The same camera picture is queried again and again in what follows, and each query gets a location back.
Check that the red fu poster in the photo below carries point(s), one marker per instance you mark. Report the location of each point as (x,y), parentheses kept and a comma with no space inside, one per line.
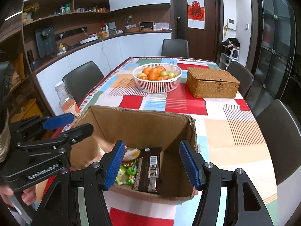
(196,14)

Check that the dark chair right near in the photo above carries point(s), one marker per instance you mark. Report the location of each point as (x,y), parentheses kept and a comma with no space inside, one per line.
(281,131)

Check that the white fruit basket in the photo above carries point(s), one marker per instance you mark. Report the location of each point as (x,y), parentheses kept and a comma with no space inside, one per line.
(157,77)

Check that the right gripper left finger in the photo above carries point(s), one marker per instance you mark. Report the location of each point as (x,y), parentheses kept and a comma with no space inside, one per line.
(60,205)

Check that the white intercom panel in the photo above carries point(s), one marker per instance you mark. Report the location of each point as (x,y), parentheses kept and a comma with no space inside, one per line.
(232,25)

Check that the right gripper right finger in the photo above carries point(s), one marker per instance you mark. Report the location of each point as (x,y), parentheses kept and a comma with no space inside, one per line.
(244,205)

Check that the black glass cabinet door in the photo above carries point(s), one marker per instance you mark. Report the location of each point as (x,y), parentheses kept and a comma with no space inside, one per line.
(277,46)

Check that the white side cart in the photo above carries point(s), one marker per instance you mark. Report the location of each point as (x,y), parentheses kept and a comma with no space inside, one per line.
(229,52)

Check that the dark chair right far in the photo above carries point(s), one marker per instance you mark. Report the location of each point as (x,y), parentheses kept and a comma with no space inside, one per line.
(243,75)

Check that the brown entrance door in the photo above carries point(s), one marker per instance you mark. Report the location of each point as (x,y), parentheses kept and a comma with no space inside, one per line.
(203,44)

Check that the brown cardboard box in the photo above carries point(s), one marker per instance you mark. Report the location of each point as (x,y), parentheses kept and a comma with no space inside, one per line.
(141,129)

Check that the woven wicker box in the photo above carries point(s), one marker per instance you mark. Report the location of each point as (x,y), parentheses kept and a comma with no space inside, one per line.
(211,83)

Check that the dark brown snack packet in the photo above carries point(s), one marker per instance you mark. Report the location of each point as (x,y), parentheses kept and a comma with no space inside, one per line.
(147,178)

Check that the colourful patchwork tablecloth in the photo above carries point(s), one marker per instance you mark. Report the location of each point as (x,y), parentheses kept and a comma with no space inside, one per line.
(227,135)

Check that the pink drink bottle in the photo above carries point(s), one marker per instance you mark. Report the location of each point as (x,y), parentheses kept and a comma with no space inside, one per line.
(67,101)

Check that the green wrapped candy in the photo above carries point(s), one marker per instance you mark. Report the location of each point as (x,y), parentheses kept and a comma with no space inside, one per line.
(127,173)

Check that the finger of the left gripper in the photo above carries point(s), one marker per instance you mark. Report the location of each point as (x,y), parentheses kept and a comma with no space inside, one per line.
(42,123)
(69,137)

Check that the dark chair left side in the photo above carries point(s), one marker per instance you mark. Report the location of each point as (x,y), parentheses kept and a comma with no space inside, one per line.
(82,79)

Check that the dark chair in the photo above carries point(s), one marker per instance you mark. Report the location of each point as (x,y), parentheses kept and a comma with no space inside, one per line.
(243,75)
(82,79)
(281,131)

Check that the dark chair far end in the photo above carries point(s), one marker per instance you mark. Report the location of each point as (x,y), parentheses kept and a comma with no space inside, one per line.
(175,48)

